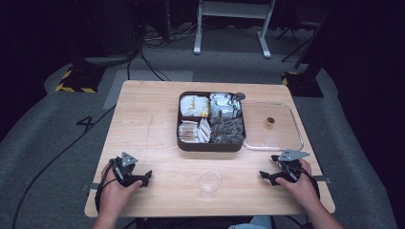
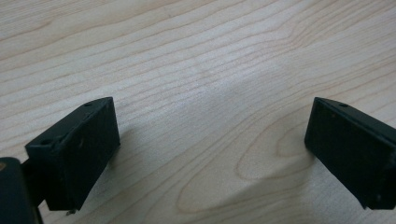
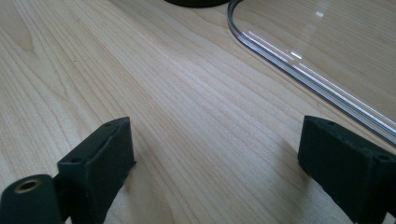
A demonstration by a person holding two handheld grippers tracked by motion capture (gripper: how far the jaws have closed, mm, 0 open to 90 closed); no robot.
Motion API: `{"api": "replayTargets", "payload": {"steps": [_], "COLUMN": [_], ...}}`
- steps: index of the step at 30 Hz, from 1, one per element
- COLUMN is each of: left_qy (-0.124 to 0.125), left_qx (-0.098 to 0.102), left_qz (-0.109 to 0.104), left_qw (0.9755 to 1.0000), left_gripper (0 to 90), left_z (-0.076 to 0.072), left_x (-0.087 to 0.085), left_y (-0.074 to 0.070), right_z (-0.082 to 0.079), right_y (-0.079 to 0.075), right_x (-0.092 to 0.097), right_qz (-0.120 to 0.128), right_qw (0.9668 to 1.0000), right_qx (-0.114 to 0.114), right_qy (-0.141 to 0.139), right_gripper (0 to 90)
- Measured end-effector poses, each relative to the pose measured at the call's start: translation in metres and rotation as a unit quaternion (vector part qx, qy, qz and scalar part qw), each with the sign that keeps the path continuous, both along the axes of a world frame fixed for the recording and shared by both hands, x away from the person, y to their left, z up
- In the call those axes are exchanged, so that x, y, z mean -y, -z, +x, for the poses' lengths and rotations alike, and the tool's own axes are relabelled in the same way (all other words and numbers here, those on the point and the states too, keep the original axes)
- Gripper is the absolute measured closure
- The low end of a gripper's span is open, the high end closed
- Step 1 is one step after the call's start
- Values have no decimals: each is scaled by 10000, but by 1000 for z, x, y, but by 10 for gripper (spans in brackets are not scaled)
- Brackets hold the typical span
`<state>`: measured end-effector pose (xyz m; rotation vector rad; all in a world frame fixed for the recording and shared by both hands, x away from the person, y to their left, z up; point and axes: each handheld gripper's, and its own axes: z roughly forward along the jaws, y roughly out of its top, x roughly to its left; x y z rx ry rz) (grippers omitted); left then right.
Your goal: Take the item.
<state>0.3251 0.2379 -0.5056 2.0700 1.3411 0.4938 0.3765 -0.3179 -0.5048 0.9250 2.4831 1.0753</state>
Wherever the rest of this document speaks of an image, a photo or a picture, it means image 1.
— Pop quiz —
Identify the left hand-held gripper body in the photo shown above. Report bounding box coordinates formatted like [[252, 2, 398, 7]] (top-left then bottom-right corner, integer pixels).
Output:
[[109, 151, 144, 188]]

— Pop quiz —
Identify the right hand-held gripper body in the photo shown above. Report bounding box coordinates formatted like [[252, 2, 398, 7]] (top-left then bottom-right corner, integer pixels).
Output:
[[275, 149, 311, 185]]

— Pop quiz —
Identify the person's right hand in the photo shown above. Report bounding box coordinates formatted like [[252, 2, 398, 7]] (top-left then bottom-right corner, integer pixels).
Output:
[[274, 157, 320, 214]]

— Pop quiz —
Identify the person's left hand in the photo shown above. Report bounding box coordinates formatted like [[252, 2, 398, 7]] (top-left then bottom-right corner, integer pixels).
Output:
[[98, 161, 143, 218]]

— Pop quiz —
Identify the clear plastic tray lid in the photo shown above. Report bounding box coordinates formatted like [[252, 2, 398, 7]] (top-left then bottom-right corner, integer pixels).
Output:
[[240, 100, 305, 153]]

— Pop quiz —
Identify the person's blue jeans leg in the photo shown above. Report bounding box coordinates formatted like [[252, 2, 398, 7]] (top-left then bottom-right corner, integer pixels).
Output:
[[228, 215, 273, 229]]

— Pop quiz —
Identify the pile of dark tea bags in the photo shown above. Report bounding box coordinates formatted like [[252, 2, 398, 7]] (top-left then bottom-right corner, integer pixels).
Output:
[[209, 115, 245, 145]]

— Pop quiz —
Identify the clear plastic cup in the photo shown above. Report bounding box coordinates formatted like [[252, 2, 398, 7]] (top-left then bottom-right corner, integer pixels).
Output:
[[198, 170, 223, 200]]

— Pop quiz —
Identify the row of white stick packets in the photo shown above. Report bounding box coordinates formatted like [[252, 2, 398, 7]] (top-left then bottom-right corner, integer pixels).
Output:
[[178, 117, 212, 144]]

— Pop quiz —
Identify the brown compartment tray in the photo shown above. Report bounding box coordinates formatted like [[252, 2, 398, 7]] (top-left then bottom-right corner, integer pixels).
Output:
[[176, 91, 247, 153]]

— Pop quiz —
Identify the pile of silver packets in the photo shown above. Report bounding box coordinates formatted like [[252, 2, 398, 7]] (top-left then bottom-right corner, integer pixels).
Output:
[[209, 92, 242, 118]]

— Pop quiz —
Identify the black stand base striped tape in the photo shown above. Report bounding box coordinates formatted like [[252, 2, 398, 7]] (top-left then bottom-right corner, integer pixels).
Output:
[[281, 63, 325, 98], [54, 60, 106, 94]]

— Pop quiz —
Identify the pile of white yellow packets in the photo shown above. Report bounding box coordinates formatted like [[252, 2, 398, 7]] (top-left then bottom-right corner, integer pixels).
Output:
[[180, 94, 211, 117]]

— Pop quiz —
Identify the black tripod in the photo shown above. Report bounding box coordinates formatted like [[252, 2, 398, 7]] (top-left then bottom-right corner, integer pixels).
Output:
[[275, 9, 330, 71]]

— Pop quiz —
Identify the right hand-held gripper cable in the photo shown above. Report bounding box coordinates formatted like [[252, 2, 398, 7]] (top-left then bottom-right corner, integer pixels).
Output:
[[297, 166, 321, 199]]

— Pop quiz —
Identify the hand-held gripper cable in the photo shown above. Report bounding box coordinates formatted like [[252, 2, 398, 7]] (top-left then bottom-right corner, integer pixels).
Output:
[[297, 166, 321, 199], [94, 157, 119, 214]]

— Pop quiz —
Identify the left hand-held gripper cable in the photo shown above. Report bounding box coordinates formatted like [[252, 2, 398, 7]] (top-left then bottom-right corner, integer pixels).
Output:
[[94, 157, 119, 214]]

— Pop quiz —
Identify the long black floor cable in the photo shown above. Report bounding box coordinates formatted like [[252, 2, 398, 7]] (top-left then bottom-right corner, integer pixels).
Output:
[[11, 104, 117, 229]]

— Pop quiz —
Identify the bundle of floor cables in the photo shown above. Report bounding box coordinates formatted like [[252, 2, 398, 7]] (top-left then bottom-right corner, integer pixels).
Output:
[[126, 18, 204, 82]]

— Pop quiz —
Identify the white metal desk frame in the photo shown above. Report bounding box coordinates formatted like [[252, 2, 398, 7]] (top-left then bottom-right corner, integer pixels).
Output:
[[193, 0, 277, 59]]

